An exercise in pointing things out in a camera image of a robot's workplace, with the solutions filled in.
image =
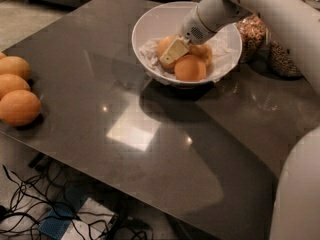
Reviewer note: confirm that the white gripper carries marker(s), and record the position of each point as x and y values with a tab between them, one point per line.
194	29

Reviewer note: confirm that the orange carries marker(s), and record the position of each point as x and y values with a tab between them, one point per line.
19	108
190	68
162	46
204	52
11	82
2	55
15	65

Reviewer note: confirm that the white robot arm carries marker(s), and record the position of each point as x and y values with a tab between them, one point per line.
296	25

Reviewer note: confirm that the white bowl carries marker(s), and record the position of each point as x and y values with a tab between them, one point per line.
167	15

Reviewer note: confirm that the white paper bowl liner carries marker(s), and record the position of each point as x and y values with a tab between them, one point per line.
226	47

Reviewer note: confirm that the glass jar of nuts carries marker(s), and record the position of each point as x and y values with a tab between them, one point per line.
252	32

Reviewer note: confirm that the glass jar of grains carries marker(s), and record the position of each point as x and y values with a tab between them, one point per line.
280	62

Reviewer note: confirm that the blue perforated box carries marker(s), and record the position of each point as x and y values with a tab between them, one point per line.
63	212

